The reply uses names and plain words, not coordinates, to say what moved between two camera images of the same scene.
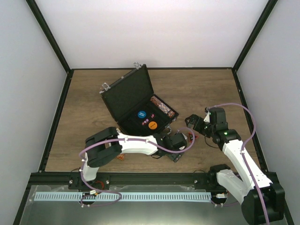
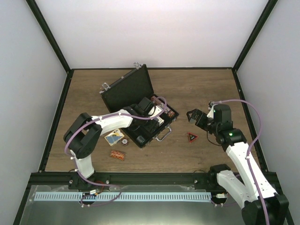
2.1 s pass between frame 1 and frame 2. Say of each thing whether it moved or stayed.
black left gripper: moved
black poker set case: stayed
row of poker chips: stayed
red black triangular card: stayed
